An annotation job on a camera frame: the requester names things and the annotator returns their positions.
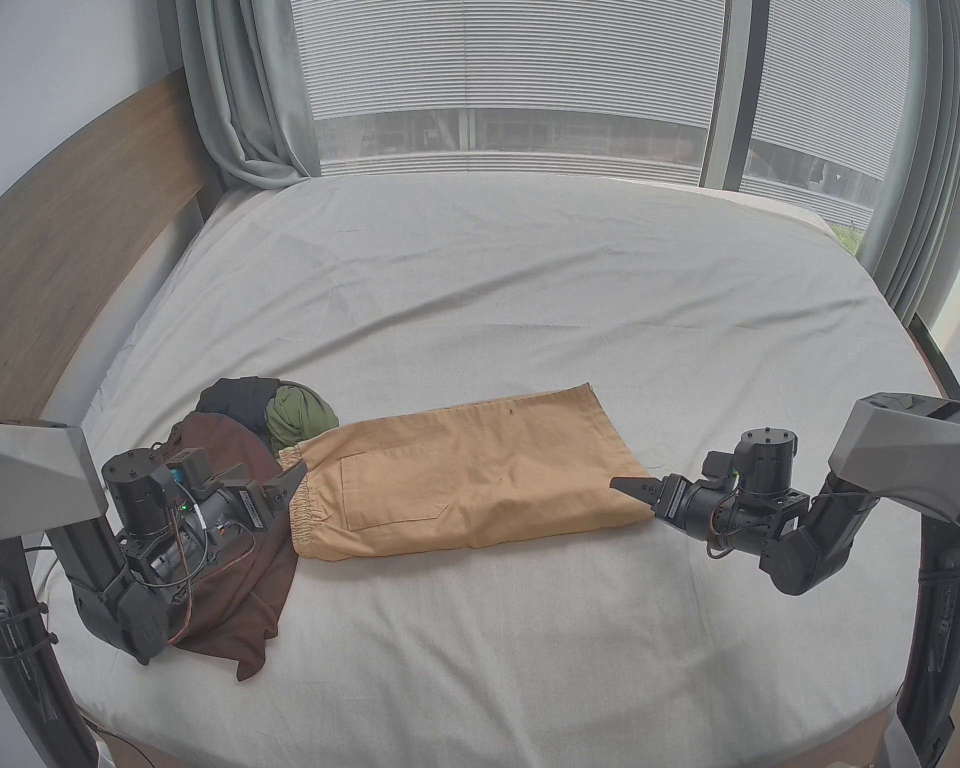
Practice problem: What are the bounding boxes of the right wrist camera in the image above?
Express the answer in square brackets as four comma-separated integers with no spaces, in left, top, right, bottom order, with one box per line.
[701,448,742,490]

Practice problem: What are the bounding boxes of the tan shorts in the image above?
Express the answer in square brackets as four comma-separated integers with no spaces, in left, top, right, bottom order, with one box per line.
[273,382,652,562]

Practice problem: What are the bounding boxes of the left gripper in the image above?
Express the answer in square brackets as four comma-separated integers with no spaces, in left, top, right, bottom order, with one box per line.
[186,459,311,546]

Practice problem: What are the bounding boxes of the bed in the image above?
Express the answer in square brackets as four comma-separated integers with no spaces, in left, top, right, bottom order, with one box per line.
[0,67,960,768]

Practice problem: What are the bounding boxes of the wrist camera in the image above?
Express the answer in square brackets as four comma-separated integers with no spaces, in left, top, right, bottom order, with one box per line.
[166,447,220,492]
[701,448,742,490]

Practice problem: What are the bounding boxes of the window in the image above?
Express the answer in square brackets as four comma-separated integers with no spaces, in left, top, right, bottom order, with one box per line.
[288,0,935,235]

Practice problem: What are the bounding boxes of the black cable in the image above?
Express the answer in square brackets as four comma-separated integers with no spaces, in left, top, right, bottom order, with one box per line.
[82,718,155,762]

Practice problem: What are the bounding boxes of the grey-green curtain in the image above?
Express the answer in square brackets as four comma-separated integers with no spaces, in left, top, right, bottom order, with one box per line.
[174,0,325,192]
[855,0,960,331]

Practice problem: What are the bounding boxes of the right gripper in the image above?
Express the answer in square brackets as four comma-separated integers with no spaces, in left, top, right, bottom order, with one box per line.
[607,474,741,544]

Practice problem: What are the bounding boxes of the black garment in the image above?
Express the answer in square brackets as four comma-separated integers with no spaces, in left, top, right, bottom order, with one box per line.
[196,377,282,436]

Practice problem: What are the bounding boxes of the green garment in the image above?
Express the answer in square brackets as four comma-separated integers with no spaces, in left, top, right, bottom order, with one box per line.
[264,382,339,455]

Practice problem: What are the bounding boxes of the brown garment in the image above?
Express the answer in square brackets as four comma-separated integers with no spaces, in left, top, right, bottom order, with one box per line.
[161,411,301,682]

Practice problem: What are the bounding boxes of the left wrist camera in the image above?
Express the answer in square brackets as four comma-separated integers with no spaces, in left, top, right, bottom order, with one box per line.
[166,447,220,492]

